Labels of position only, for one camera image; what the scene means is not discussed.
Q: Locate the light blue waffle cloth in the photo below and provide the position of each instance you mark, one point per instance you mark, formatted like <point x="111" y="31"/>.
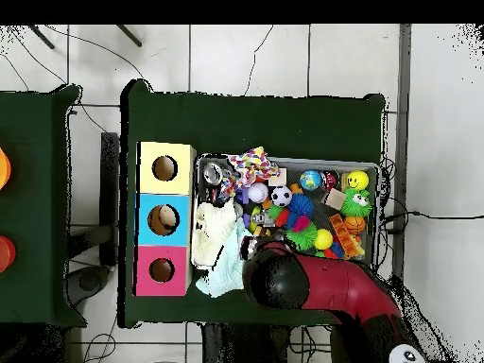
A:
<point x="227" y="272"/>

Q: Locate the cream waffle cloth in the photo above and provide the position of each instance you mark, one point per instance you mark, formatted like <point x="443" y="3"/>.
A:
<point x="211" y="230"/>

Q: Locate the orange plastic tray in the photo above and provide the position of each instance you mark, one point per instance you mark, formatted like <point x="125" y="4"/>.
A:
<point x="344" y="236"/>

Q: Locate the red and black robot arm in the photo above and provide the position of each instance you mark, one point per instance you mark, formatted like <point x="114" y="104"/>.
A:
<point x="332" y="283"/>

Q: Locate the wooden box with three holes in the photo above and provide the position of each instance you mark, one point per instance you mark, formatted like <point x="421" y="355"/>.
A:
<point x="166" y="185"/>

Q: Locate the clear mesh bin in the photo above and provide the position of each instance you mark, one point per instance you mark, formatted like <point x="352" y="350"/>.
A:
<point x="363" y="166"/>

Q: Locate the white baseball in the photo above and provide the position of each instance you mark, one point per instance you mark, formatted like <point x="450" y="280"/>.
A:
<point x="258" y="193"/>

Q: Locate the black and white soccer ball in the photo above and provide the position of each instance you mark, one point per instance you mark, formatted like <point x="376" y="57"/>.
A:
<point x="281" y="196"/>

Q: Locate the large blue spiky ball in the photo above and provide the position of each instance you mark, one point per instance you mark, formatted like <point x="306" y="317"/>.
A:
<point x="301" y="206"/>

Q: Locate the plain yellow ball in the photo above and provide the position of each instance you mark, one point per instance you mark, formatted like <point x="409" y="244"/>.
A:
<point x="323" y="239"/>

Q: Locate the colourful spotted cloth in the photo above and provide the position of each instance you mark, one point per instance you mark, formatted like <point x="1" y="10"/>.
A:
<point x="251" y="164"/>

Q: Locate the blue globe ball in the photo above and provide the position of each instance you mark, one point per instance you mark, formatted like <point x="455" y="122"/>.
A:
<point x="310" y="180"/>

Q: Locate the green googly-eyed puffer ball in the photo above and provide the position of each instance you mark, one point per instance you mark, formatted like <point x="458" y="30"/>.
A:
<point x="355" y="204"/>

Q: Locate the dark green table cloth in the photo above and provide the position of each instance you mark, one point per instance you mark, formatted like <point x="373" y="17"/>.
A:
<point x="245" y="124"/>

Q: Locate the grey floor base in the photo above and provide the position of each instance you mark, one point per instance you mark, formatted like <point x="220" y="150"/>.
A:
<point x="89" y="281"/>

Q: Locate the black tripod leg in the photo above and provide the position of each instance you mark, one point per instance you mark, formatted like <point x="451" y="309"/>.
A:
<point x="129" y="36"/>
<point x="41" y="37"/>

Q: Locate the dark green side cloth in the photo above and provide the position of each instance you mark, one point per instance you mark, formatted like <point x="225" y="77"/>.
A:
<point x="30" y="132"/>

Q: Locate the orange cup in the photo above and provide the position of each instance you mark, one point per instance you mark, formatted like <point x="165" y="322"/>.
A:
<point x="3" y="168"/>

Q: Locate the black furniture frame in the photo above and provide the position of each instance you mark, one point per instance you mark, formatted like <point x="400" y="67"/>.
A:
<point x="109" y="170"/>

